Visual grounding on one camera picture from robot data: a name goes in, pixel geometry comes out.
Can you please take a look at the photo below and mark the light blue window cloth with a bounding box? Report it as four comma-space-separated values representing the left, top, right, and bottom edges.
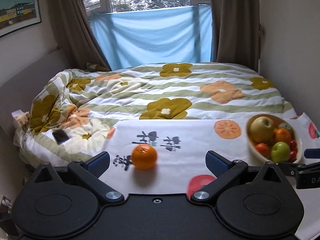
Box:
90, 5, 213, 70

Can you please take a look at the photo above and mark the black smartphone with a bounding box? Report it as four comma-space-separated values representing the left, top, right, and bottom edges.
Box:
52, 129, 69, 145

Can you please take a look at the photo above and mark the large orange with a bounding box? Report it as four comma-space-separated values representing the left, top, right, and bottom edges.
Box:
274, 128, 292, 145

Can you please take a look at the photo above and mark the orange at left edge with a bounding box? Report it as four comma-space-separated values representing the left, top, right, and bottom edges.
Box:
131, 144, 157, 170

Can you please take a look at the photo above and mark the cream duck print bowl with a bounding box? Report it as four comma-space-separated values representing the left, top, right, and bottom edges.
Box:
246, 114, 303, 163

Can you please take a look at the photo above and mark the brown left curtain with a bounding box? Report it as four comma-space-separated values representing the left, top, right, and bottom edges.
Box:
47, 0, 111, 71

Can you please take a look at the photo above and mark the brown curtain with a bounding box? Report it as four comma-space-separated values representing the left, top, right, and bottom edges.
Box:
210, 0, 260, 71
47, 0, 111, 71

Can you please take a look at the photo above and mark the framed landscape picture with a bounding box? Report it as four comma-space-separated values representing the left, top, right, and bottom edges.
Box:
0, 0, 42, 37

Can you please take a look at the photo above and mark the red cherry tomato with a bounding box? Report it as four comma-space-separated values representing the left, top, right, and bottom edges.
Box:
290, 140, 298, 151
289, 150, 297, 163

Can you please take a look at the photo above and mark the floral striped quilt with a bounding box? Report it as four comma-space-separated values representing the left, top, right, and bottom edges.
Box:
14, 63, 296, 167

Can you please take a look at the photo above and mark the brown right curtain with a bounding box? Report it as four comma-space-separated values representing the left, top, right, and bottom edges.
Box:
210, 0, 260, 71

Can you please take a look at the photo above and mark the green apple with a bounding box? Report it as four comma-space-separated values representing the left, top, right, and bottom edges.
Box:
270, 142, 291, 163

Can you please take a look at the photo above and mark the yellow-green apple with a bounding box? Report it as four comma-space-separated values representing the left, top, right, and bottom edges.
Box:
249, 116, 275, 143

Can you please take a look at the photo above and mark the tissue pack on bed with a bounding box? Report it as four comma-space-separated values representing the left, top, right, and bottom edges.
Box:
11, 109, 30, 128

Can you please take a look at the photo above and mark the brown kiwi with sticker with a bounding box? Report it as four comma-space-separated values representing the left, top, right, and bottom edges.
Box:
278, 122, 292, 132

